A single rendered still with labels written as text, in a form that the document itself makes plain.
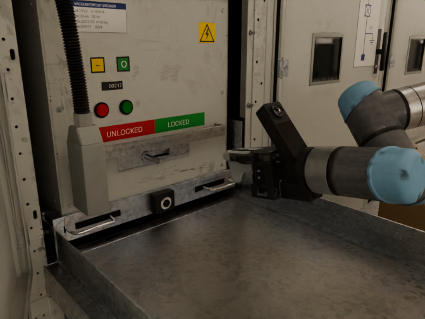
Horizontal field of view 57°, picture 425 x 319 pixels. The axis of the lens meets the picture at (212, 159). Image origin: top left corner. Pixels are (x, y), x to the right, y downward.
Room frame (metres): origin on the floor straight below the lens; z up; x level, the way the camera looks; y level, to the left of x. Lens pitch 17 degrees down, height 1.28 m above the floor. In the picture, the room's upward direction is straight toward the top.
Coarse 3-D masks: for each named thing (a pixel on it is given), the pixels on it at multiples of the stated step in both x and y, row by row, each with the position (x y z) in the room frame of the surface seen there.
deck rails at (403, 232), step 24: (264, 192) 1.02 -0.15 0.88; (288, 216) 0.92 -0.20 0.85; (312, 216) 0.90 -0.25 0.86; (336, 216) 0.85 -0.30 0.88; (360, 216) 0.81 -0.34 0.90; (360, 240) 0.79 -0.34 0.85; (384, 240) 0.76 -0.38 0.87; (408, 240) 0.73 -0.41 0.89; (72, 264) 0.65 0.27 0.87; (408, 264) 0.69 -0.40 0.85; (96, 288) 0.58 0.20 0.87; (120, 312) 0.52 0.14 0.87; (144, 312) 0.46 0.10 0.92
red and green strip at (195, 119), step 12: (156, 120) 0.93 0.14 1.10; (168, 120) 0.96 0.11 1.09; (180, 120) 0.98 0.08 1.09; (192, 120) 1.01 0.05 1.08; (204, 120) 1.03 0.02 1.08; (108, 132) 0.85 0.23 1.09; (120, 132) 0.87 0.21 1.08; (132, 132) 0.89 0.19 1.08; (144, 132) 0.91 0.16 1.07; (156, 132) 0.93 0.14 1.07
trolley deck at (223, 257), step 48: (144, 240) 0.80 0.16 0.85; (192, 240) 0.80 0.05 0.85; (240, 240) 0.80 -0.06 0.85; (288, 240) 0.80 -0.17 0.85; (336, 240) 0.80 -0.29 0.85; (48, 288) 0.68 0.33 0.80; (144, 288) 0.62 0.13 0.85; (192, 288) 0.62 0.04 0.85; (240, 288) 0.62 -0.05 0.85; (288, 288) 0.62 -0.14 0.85; (336, 288) 0.62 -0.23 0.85; (384, 288) 0.62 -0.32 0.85
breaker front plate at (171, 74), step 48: (48, 0) 0.78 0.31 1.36; (96, 0) 0.84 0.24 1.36; (144, 0) 0.92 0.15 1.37; (192, 0) 1.01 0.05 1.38; (48, 48) 0.77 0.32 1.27; (96, 48) 0.84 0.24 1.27; (144, 48) 0.92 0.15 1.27; (192, 48) 1.01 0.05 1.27; (96, 96) 0.83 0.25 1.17; (144, 96) 0.91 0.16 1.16; (192, 96) 1.01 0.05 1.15; (192, 144) 1.01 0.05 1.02
